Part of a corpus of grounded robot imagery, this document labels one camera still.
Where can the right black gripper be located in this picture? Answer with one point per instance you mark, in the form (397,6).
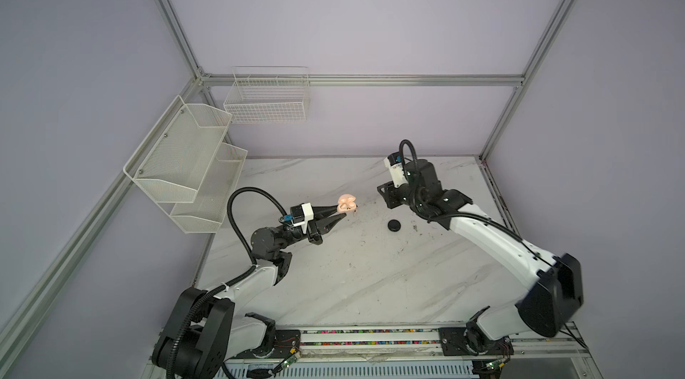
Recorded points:
(390,194)

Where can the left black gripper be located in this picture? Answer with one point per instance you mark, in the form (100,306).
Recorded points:
(321,225)

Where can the black round earbud charging case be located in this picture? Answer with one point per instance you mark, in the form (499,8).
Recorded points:
(394,225)

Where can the pink round charging case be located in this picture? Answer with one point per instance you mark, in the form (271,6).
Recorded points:
(347,203)

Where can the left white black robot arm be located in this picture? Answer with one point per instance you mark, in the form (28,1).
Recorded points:
(207,327)

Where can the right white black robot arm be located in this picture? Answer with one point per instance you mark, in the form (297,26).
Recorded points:
(553,285)

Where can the lower white mesh shelf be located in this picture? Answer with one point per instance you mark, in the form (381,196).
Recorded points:
(208,212)

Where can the white mesh shelf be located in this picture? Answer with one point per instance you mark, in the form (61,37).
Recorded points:
(208,212)
(173,161)

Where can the upper white mesh shelf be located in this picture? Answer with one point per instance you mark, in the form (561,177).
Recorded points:
(173,161)

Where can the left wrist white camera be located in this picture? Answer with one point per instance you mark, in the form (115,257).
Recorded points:
(299,217)

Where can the wrist white camera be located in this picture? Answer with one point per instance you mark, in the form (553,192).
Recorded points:
(393,163)
(299,217)

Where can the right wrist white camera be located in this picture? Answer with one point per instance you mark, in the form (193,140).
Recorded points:
(393,163)

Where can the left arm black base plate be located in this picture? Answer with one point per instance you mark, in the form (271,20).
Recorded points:
(279,344)

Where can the white wire basket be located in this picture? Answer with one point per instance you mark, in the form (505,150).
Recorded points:
(269,94)

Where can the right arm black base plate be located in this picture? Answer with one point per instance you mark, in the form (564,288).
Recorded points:
(465,341)

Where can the aluminium front rail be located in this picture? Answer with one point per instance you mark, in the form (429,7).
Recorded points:
(422,341)

